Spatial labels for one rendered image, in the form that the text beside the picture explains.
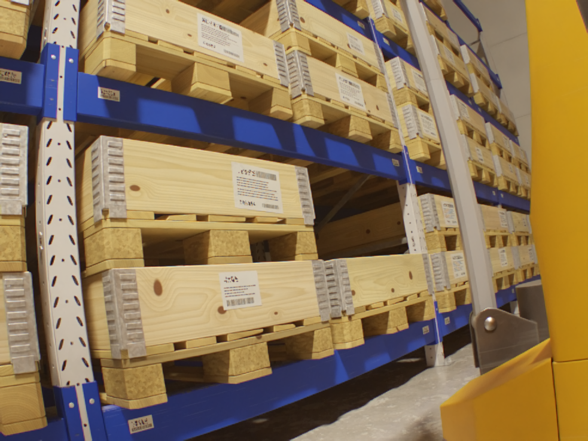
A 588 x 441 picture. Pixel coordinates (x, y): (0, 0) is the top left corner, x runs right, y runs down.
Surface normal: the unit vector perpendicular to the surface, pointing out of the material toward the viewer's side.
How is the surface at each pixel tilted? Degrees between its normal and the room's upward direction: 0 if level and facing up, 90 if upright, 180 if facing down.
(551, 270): 90
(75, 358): 90
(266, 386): 90
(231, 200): 90
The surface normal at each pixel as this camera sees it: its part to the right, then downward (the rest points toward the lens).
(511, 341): -0.29, -0.11
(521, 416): -0.67, -0.02
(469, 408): -0.99, 0.15
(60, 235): 0.73, -0.22
